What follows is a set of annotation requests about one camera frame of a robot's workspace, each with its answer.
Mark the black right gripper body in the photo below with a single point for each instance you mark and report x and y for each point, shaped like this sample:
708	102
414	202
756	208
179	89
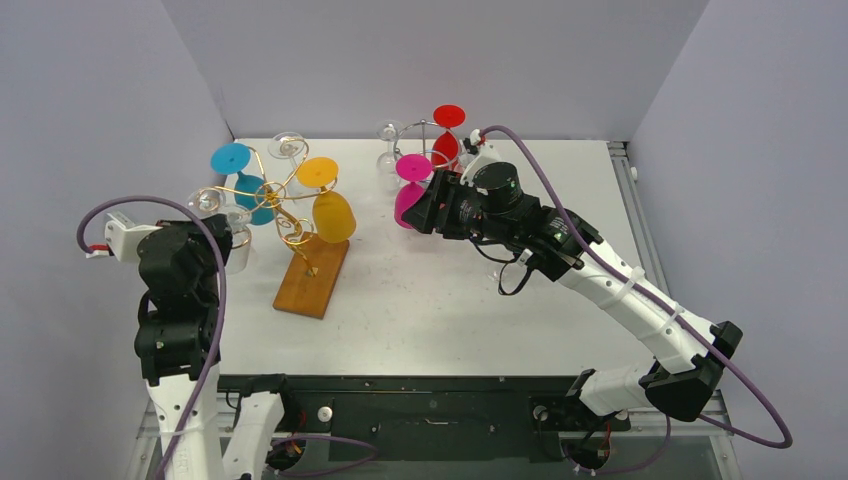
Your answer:
436	206

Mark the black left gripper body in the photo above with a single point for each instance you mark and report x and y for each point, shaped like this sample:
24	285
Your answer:
204	244

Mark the clear etched goblet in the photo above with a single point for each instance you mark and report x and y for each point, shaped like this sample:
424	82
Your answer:
239	219

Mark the clear champagne flute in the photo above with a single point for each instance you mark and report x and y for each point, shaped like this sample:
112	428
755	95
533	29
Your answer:
495	271

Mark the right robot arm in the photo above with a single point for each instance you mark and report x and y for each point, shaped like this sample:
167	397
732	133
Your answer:
684	371

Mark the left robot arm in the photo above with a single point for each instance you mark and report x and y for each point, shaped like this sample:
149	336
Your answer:
178	317

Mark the clear glass on gold rack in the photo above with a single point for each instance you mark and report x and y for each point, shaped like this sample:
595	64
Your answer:
206	202

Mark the pink wine glass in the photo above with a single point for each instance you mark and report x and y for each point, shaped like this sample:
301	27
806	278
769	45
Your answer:
412	169

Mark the red wine glass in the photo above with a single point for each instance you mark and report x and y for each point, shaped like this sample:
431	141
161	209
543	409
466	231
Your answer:
445	149

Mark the blue wine glass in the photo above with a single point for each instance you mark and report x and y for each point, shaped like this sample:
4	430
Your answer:
233	158

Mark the clear glass back left silver rack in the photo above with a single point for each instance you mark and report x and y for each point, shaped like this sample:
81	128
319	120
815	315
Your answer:
388	180

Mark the yellow wine glass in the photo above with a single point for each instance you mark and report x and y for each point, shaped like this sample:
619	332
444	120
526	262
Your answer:
332	214

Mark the gold rack with wooden base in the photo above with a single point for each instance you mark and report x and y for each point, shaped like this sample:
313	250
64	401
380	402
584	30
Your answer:
310	279

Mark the clear glass back gold rack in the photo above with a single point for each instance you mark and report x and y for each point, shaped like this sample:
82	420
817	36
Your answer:
289	147

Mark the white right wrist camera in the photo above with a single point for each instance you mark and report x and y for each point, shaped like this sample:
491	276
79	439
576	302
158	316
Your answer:
481	153

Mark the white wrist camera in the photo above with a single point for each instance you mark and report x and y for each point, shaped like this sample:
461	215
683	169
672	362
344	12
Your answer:
122	238
481	153

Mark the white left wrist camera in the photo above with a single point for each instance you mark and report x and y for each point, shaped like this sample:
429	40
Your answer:
122	238

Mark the silver wire glass rack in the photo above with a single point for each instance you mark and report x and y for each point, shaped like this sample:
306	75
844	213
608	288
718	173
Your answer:
418	138

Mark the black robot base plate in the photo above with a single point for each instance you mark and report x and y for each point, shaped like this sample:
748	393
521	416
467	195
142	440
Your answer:
433	418

